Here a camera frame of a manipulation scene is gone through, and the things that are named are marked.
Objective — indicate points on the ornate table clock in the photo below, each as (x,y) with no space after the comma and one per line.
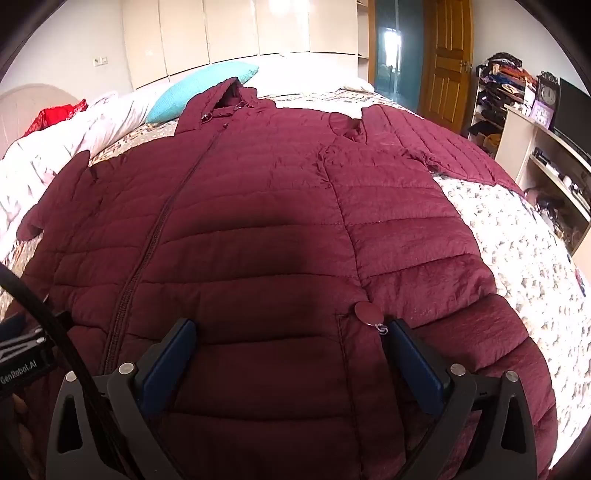
(547,97)

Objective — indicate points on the teal glass door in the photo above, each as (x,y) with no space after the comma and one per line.
(397,69)

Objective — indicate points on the geometric patterned blanket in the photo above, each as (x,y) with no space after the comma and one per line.
(318,99)

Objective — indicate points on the red cloth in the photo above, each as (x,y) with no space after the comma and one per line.
(53,117)

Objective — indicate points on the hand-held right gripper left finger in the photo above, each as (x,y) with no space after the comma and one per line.
(167,364)

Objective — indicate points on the teal pillow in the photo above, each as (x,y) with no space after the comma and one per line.
(198,90)

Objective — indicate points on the maroon quilted jacket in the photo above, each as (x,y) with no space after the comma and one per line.
(258,221)

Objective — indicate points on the white pillow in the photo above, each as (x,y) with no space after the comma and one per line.
(309,76)

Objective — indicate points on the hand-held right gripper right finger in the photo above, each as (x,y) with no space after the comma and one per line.
(415,369)

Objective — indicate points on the black television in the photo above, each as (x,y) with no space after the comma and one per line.
(572,115)

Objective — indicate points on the white wall socket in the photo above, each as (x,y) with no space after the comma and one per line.
(100,60)

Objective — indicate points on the pale arched headboard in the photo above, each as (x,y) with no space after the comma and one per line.
(32,99)

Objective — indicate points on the white duvet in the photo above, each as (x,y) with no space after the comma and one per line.
(92,134)

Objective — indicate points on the wooden door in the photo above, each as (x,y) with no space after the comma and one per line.
(448,60)

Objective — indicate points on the white television cabinet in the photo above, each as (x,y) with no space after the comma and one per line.
(512,138)

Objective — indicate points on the white glossy wardrobe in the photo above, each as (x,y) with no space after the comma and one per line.
(231,32)

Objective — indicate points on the bed with beige patterned bedspread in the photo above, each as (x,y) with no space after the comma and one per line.
(517,258)

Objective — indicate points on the shelf with folded clothes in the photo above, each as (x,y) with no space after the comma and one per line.
(501,87)

